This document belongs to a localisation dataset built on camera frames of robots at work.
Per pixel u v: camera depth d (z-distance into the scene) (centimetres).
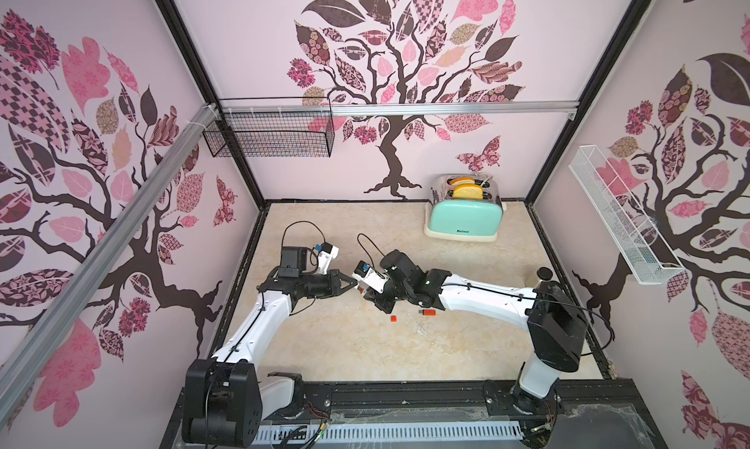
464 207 97
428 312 90
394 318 88
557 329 44
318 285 71
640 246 74
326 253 76
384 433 70
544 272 88
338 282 71
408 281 63
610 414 72
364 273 70
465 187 97
